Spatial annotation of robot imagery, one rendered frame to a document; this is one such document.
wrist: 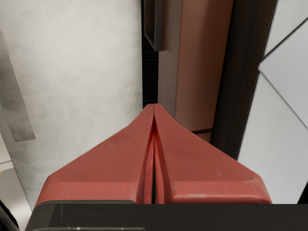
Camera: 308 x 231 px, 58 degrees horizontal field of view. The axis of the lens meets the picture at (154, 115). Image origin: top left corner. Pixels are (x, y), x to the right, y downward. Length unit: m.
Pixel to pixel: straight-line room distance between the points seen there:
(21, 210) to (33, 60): 1.33
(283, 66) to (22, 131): 0.34
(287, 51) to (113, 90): 0.25
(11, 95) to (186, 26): 0.26
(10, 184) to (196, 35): 1.37
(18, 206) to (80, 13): 1.37
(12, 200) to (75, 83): 1.26
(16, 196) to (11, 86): 1.21
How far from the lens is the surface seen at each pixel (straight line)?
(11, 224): 0.54
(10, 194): 1.56
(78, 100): 0.40
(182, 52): 0.22
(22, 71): 0.38
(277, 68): 0.21
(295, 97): 0.24
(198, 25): 0.22
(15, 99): 0.40
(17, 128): 0.43
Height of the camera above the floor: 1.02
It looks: 52 degrees down
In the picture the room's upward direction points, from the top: 157 degrees clockwise
